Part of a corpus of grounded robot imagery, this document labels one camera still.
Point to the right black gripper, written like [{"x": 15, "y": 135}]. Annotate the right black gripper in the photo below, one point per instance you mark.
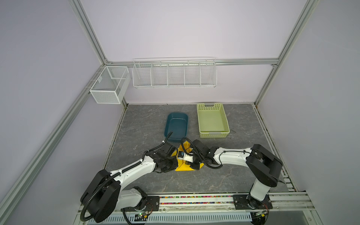
[{"x": 194, "y": 166}]

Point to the yellow paper napkin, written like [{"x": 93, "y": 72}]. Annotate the yellow paper napkin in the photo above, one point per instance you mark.
[{"x": 185, "y": 165}]

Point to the long white wire rack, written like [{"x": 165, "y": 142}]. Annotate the long white wire rack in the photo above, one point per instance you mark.
[{"x": 174, "y": 72}]

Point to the light green plastic basket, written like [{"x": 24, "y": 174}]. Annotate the light green plastic basket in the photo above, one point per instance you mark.
[{"x": 212, "y": 120}]

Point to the small white mesh basket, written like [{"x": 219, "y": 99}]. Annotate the small white mesh basket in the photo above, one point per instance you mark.
[{"x": 111, "y": 85}]

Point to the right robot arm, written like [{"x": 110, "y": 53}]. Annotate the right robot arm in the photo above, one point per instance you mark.
[{"x": 264, "y": 165}]

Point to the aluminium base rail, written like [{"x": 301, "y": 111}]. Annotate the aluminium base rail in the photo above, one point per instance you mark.
[{"x": 216, "y": 209}]

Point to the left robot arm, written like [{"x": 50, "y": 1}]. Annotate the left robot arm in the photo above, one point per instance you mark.
[{"x": 107, "y": 189}]

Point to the dark teal plastic tray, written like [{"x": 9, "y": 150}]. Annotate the dark teal plastic tray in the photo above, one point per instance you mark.
[{"x": 177, "y": 122}]

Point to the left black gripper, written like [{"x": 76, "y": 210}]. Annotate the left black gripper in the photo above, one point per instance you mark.
[{"x": 174, "y": 165}]

